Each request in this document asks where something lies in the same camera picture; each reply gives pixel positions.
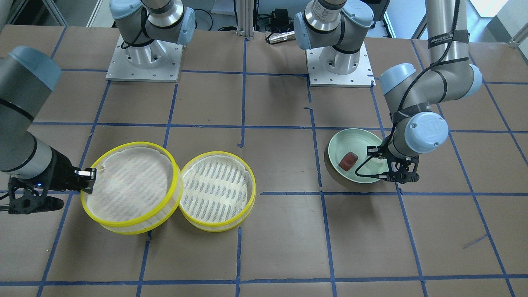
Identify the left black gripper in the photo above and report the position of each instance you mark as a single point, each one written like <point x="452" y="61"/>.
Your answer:
<point x="405" y="170"/>

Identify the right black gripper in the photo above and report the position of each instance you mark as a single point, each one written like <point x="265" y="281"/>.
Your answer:
<point x="60" y="170"/>

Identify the yellow steamer layer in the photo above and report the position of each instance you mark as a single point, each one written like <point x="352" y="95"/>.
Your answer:
<point x="219" y="191"/>
<point x="138" y="187"/>

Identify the dark red bun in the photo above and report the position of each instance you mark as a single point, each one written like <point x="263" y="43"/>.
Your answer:
<point x="348" y="161"/>

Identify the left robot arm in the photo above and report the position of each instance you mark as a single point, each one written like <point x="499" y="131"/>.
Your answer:
<point x="332" y="33"/>

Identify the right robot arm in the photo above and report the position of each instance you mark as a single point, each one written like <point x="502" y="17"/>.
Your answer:
<point x="28" y="77"/>

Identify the light green plate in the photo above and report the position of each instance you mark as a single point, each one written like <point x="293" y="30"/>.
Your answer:
<point x="356" y="141"/>

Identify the silver cylindrical connector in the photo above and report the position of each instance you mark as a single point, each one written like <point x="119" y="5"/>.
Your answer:
<point x="276" y="38"/>

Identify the black power adapter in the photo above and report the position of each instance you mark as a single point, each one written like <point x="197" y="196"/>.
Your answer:
<point x="279" y="18"/>

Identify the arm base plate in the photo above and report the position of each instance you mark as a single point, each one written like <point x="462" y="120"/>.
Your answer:
<point x="144" y="66"/>
<point x="330" y="68"/>

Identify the aluminium frame post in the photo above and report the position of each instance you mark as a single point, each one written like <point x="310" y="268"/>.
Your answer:
<point x="245" y="17"/>

